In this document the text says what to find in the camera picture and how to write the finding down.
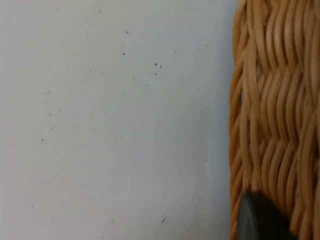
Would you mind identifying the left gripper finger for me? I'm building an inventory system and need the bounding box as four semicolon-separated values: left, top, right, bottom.
238;190;298;240

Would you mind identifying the pale brown wicker basket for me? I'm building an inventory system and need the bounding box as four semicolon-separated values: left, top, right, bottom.
228;0;320;240

